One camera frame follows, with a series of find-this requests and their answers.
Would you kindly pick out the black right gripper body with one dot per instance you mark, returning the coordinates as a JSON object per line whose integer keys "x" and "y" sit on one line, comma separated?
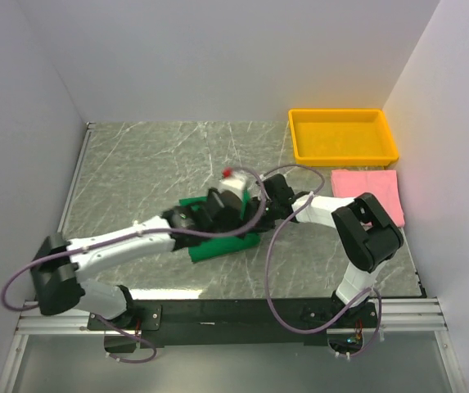
{"x": 264, "y": 214}

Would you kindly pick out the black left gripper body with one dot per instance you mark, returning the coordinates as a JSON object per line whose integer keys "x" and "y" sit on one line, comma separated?
{"x": 239, "y": 219}

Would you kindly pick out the green t shirt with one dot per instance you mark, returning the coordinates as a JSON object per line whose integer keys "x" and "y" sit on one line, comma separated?
{"x": 206, "y": 248}

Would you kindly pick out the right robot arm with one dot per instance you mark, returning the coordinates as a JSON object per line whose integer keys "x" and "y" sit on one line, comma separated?
{"x": 366, "y": 231}

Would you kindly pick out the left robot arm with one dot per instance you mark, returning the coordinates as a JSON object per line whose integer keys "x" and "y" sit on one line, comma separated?
{"x": 66, "y": 278}

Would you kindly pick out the yellow plastic tray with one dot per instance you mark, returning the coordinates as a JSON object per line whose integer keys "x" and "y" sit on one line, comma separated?
{"x": 342, "y": 138}

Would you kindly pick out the folded pink t shirt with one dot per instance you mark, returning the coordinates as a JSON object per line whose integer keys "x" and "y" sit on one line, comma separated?
{"x": 383, "y": 184}

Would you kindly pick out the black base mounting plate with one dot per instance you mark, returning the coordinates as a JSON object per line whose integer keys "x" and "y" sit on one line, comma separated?
{"x": 224, "y": 322}

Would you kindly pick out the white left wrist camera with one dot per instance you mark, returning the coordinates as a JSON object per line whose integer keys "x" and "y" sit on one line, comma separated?
{"x": 234, "y": 182}

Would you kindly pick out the left side aluminium rail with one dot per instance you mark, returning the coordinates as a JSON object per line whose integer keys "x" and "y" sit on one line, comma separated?
{"x": 75, "y": 178}

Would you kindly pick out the aluminium extrusion rail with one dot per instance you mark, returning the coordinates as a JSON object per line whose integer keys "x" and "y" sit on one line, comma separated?
{"x": 397, "y": 315}

